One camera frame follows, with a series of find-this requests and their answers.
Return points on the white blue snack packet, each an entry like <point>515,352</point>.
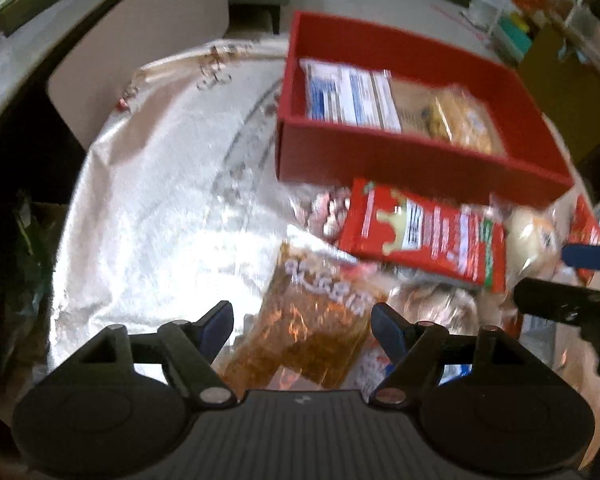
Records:
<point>350,95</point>

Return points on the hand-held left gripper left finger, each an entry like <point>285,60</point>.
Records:
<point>219,321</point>

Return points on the pink snack packet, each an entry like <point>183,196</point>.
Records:
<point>325,215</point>

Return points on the red green snack packet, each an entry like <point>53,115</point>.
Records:
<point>430,230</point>

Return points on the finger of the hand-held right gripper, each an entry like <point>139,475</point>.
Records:
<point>590,255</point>
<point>555,300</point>

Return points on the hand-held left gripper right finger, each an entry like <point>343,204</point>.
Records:
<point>386,326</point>

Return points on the teal white plastic box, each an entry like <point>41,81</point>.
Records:
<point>512,40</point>

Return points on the cream printed tablecloth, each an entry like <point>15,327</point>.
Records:
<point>155,210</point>

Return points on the clear brown bread packet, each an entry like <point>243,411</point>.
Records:
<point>430,305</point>

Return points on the red cardboard box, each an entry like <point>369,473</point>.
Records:
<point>405,165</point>

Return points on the bread bun packet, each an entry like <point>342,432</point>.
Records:
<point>530,235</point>

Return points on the yellow wooden cabinet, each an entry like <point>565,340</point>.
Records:
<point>565,85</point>

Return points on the beige board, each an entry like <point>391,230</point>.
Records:
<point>145,25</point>

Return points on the red gummy candy packet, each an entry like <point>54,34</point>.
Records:
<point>587,225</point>

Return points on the yellow cracker packet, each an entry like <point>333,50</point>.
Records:
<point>462,120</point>

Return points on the white red snack packet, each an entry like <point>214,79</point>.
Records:
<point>372,367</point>

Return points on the clear orange-brown snack packet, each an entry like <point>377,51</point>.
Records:
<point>305,325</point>

